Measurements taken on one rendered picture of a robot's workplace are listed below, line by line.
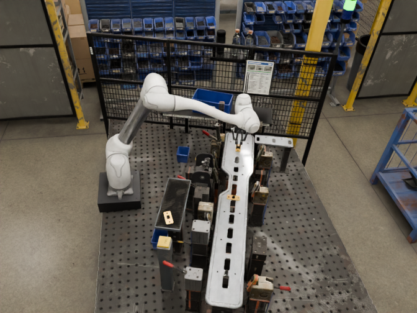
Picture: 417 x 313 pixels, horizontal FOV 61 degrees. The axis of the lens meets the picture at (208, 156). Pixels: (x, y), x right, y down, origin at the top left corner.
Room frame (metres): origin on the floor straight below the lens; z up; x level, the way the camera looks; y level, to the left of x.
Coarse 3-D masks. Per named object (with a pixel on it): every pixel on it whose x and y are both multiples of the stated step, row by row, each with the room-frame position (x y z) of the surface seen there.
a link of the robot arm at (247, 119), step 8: (176, 96) 1.85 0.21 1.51; (176, 104) 1.81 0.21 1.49; (184, 104) 1.83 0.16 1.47; (192, 104) 1.85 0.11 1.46; (200, 104) 1.85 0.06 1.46; (208, 112) 1.82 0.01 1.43; (216, 112) 1.81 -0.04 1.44; (224, 112) 1.82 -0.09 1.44; (240, 112) 1.83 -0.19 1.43; (248, 112) 1.83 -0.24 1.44; (224, 120) 1.78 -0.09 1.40; (232, 120) 1.78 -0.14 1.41; (240, 120) 1.78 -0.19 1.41; (248, 120) 1.77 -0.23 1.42; (256, 120) 1.77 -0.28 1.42; (248, 128) 1.74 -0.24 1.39; (256, 128) 1.75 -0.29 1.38
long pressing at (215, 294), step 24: (240, 168) 1.78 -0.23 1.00; (240, 192) 1.56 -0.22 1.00; (216, 216) 1.35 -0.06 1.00; (240, 216) 1.36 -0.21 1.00; (216, 240) 1.18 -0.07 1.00; (240, 240) 1.19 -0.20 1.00; (216, 264) 1.03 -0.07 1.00; (240, 264) 1.04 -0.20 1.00; (216, 288) 0.89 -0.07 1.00; (240, 288) 0.90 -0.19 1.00
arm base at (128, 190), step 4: (132, 176) 1.83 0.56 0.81; (108, 188) 1.70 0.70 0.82; (112, 188) 1.68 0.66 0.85; (124, 188) 1.68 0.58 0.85; (128, 188) 1.71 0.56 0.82; (108, 192) 1.67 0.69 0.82; (112, 192) 1.67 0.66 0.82; (116, 192) 1.66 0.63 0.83; (120, 192) 1.66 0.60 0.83; (124, 192) 1.68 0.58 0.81; (128, 192) 1.68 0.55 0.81; (132, 192) 1.69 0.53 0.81; (120, 196) 1.63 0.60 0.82
